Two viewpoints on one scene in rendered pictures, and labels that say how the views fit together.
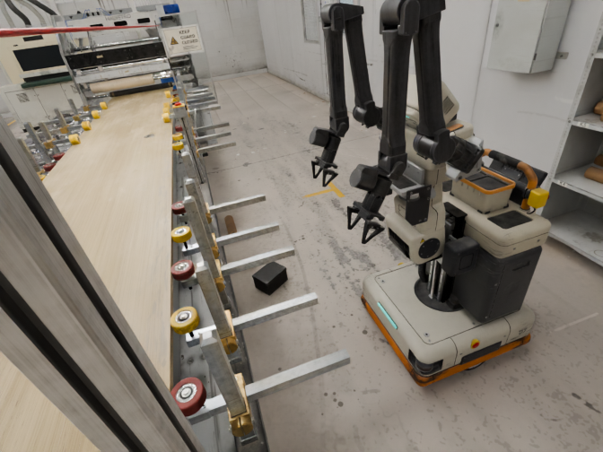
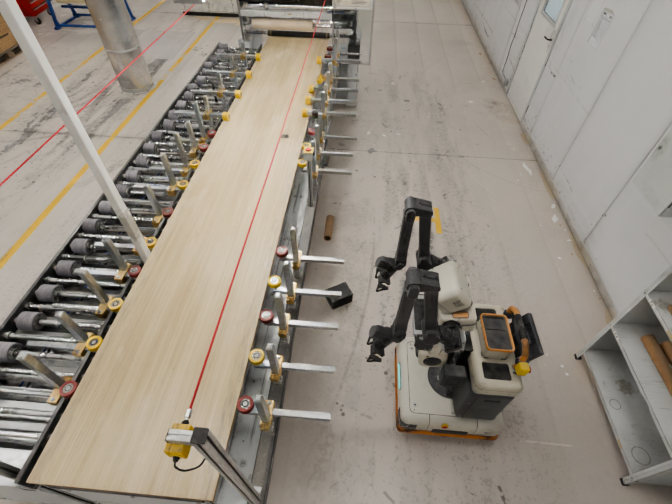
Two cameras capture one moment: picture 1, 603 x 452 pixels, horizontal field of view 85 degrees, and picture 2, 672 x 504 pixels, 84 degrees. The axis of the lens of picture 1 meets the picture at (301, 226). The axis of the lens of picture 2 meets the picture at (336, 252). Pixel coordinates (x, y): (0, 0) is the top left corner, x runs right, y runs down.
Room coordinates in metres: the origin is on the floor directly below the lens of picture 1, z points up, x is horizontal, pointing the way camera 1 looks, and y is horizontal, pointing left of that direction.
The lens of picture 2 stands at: (-0.03, -0.28, 2.75)
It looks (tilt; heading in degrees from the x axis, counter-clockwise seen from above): 48 degrees down; 18
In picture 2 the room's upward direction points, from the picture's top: 1 degrees clockwise
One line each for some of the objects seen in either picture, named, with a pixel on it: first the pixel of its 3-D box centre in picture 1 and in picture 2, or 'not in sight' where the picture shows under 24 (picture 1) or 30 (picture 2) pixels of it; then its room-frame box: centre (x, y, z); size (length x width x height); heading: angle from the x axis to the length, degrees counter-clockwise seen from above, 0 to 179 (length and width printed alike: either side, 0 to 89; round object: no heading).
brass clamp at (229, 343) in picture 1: (226, 332); (276, 368); (0.70, 0.28, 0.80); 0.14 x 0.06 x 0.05; 14
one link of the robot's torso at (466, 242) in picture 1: (430, 247); (437, 357); (1.12, -0.55, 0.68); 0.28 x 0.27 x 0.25; 14
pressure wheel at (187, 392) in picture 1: (192, 404); (246, 407); (0.45, 0.32, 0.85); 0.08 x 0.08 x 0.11
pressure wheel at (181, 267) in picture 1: (186, 277); (267, 319); (0.94, 0.45, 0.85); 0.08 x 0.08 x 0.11
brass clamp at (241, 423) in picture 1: (238, 404); (267, 415); (0.46, 0.22, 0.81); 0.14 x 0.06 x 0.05; 14
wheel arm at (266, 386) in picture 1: (273, 385); (287, 413); (0.50, 0.13, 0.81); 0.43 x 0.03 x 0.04; 104
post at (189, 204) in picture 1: (208, 257); (281, 319); (0.92, 0.34, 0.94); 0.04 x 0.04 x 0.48; 14
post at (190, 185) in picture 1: (205, 231); (289, 287); (1.17, 0.40, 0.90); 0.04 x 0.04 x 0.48; 14
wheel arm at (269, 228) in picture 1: (232, 239); (306, 292); (1.23, 0.32, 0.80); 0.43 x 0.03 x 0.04; 104
